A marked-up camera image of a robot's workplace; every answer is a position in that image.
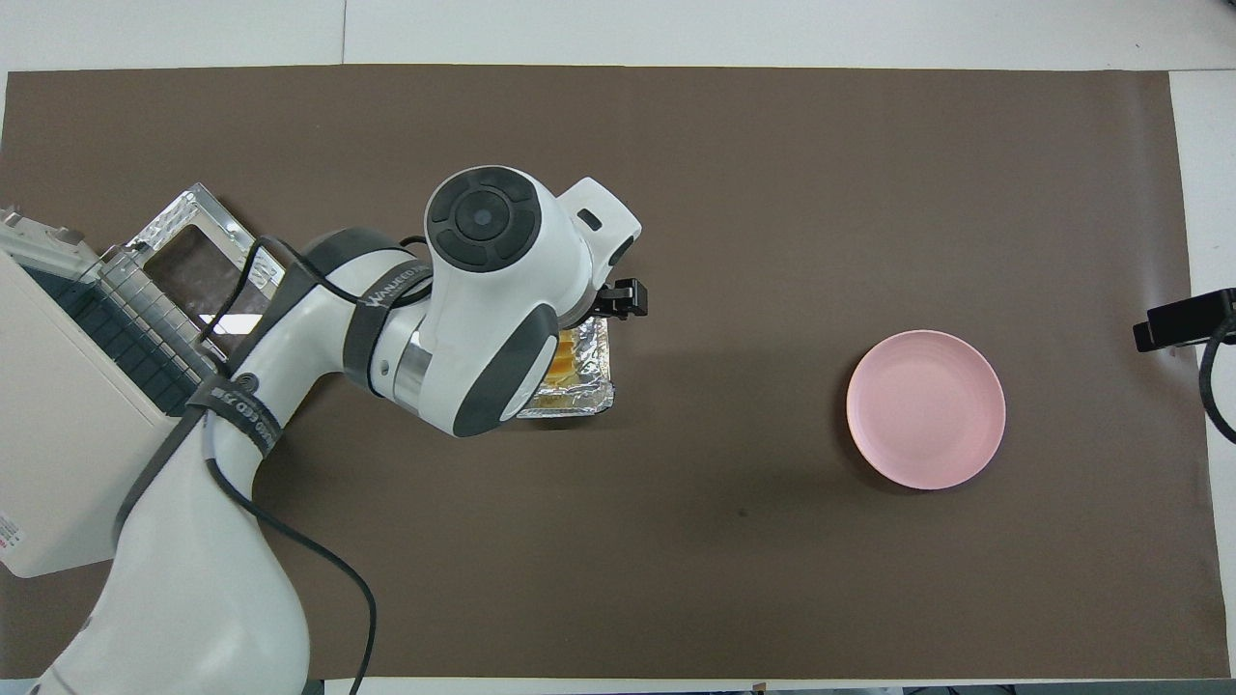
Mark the yellow ridged bread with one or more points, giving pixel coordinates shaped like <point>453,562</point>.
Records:
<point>565,362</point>

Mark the rectangular aluminium foil tray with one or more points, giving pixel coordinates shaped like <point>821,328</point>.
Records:
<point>591,386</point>

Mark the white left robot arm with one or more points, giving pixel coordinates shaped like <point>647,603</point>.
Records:
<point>193,579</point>

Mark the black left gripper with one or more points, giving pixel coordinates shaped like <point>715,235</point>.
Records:
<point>603,302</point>

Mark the cream toaster oven body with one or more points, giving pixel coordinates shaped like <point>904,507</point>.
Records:
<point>58,463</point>

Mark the brown table mat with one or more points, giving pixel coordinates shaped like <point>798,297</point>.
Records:
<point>772,579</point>

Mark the pink round plate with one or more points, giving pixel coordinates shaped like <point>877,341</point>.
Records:
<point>925,410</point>

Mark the glass oven door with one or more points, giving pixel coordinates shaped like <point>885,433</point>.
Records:
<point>188,265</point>

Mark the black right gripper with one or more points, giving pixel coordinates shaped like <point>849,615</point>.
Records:
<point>1202,311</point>

